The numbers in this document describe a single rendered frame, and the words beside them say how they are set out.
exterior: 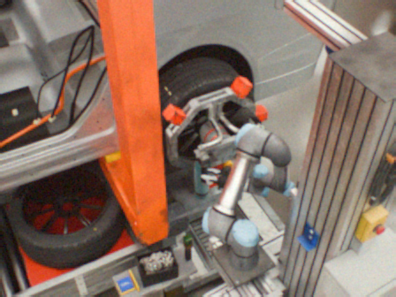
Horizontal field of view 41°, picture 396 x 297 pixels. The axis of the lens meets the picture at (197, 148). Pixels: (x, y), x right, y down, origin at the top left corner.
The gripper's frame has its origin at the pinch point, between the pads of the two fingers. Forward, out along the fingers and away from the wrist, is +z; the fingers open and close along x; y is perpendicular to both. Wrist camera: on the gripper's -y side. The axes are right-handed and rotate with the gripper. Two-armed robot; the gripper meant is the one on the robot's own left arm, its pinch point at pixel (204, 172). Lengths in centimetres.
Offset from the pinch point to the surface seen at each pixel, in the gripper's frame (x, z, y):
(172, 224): -7.0, 17.1, 44.9
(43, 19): 80, 136, -19
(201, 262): -9, -1, 75
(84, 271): -52, 53, 44
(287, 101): 165, -24, 83
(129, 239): -18, 41, 56
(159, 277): -50, 9, 31
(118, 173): -3, 50, 15
